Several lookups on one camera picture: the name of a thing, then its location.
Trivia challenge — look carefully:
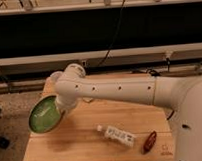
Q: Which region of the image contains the green ceramic bowl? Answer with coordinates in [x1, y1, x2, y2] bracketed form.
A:
[28, 96, 63, 133]

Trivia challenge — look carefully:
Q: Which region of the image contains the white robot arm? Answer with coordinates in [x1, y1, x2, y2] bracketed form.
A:
[50, 64, 202, 161]

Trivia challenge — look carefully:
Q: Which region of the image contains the black caster wheel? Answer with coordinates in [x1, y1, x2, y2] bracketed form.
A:
[0, 136, 10, 149]

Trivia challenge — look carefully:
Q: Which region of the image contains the black hanging cable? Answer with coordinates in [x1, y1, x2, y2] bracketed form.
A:
[93, 0, 129, 67]

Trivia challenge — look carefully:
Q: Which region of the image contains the white metal shelf frame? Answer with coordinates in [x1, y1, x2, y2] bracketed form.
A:
[0, 0, 202, 95]

